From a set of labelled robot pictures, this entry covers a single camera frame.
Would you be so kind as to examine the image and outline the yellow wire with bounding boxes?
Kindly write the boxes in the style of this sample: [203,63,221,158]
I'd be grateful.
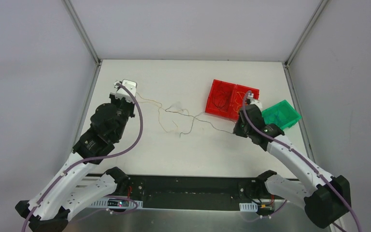
[233,92,247,113]

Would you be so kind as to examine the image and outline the blue wire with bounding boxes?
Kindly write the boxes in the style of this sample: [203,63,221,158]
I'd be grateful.
[267,110,290,124]

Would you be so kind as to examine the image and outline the black wire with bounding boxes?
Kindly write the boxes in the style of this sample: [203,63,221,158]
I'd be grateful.
[212,89,232,111]

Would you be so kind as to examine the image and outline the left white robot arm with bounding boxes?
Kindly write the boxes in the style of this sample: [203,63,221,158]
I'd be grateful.
[15,94,143,232]

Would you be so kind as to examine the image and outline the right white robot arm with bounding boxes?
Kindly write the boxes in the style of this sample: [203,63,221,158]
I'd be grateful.
[233,104,352,229]

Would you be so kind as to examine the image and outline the left red bin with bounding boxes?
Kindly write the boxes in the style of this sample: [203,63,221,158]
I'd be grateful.
[205,79,236,119]

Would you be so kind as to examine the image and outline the green plastic bin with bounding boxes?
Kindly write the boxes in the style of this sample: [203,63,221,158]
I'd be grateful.
[262,100,302,130]

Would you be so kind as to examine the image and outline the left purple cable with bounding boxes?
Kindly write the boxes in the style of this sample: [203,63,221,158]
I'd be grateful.
[20,84,144,232]

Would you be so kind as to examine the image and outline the purple cable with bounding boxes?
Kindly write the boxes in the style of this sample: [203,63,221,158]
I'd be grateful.
[20,84,144,232]
[241,90,364,232]

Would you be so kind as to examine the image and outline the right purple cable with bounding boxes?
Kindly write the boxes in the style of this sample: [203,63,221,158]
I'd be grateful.
[241,90,364,232]

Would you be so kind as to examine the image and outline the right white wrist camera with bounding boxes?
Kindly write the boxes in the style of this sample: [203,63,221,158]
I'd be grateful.
[245,93,263,111]

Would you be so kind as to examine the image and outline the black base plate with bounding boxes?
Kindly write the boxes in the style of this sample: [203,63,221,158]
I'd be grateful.
[113,175,278,211]

